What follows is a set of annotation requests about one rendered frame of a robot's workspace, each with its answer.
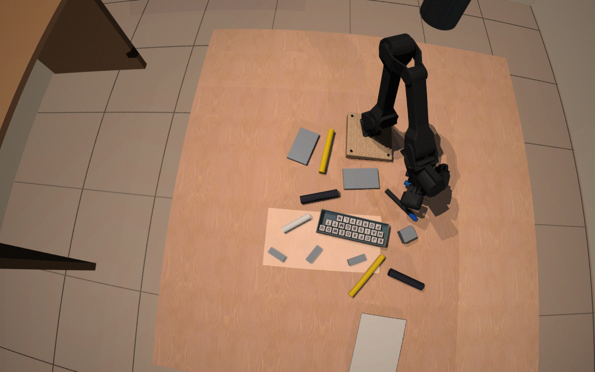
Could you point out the black cylinder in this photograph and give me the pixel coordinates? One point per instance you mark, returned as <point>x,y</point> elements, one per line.
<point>405,279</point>
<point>319,196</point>

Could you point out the keyboard with white letter keys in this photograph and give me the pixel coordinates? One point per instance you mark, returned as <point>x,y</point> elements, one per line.
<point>352,228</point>

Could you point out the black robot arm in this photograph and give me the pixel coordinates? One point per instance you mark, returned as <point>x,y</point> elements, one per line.
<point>396,52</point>

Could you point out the yellow cylinder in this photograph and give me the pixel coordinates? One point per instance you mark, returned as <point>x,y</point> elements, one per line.
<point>326,151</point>
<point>367,275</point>

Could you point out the beige flat rectangular panel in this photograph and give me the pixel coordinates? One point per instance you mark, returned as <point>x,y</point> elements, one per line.
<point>378,344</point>

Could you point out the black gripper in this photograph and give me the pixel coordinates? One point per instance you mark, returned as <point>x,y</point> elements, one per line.
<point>413,197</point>

